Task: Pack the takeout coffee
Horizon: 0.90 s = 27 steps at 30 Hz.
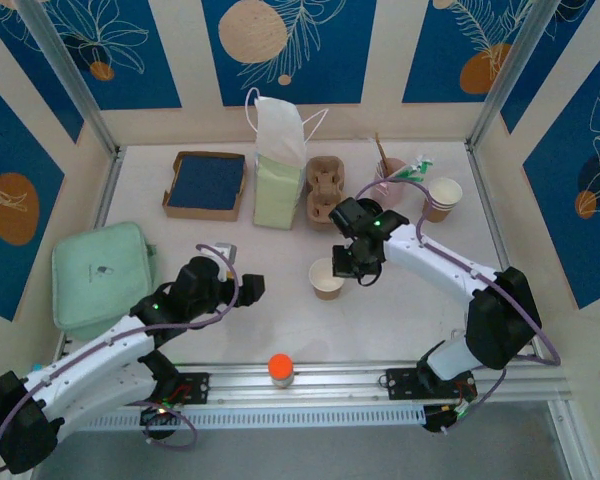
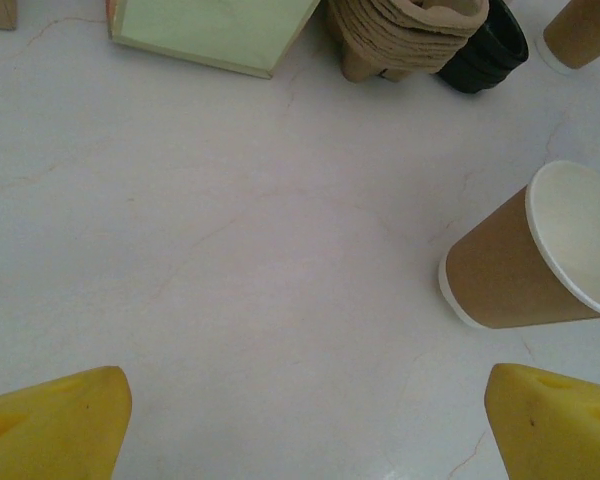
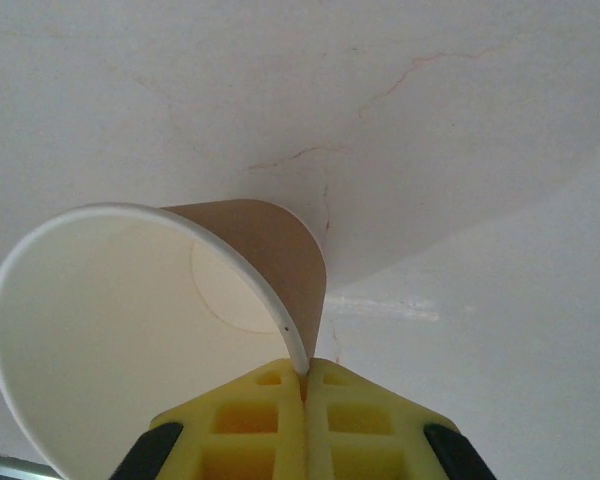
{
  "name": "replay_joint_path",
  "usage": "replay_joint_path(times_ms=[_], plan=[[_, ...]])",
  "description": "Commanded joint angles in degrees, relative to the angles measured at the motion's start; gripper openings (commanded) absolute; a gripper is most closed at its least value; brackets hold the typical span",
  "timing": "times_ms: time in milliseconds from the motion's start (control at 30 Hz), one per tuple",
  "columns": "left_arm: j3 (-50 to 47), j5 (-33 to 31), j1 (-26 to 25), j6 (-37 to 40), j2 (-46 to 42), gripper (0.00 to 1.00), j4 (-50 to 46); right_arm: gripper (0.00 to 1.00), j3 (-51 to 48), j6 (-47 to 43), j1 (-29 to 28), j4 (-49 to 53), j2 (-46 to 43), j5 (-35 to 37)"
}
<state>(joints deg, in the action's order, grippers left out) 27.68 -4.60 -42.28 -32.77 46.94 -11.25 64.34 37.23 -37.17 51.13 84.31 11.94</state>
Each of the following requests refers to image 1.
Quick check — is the green white wrapped straw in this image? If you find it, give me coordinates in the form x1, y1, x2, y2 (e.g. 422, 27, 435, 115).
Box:
404, 153, 435, 174
387, 162, 427, 184

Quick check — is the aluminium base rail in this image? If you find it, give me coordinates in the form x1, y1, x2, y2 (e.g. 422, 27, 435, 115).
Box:
54, 360, 574, 407

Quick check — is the brown paper cup stack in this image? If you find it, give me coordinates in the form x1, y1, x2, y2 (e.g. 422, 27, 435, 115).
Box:
421, 176, 464, 224

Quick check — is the dark blue napkin stack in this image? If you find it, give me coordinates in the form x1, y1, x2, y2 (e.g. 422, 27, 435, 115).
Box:
168, 155, 245, 210

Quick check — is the single brown paper cup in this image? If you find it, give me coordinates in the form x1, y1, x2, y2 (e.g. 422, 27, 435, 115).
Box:
308, 256, 347, 301

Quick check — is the mint green zip pouch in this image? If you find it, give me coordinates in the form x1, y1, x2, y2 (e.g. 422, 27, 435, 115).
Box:
50, 221, 162, 342

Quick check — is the aluminium table edge rail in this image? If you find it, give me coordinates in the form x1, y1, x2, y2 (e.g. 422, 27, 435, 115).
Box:
54, 145, 127, 365
465, 142, 546, 362

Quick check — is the brown cardboard napkin tray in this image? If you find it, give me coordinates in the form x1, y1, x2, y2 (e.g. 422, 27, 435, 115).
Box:
160, 150, 248, 222

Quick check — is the pink holder cup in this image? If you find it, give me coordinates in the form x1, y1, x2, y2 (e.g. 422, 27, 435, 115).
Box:
371, 157, 408, 205

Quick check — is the white slotted cable duct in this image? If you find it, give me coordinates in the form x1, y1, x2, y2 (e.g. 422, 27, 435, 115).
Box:
43, 402, 427, 433

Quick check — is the orange capped small bottle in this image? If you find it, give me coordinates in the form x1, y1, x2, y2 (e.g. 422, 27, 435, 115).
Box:
267, 352, 296, 390

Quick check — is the white green paper bag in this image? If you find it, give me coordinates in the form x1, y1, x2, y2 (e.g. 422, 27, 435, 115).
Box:
243, 87, 330, 231

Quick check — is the wooden stirrer stick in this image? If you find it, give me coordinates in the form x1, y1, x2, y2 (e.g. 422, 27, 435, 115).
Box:
373, 131, 393, 177

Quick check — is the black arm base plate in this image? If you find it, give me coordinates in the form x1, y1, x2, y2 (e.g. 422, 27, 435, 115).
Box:
118, 371, 212, 407
383, 366, 479, 402

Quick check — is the aluminium frame post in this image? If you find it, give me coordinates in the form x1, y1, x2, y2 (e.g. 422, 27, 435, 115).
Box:
467, 0, 566, 149
14, 0, 121, 157

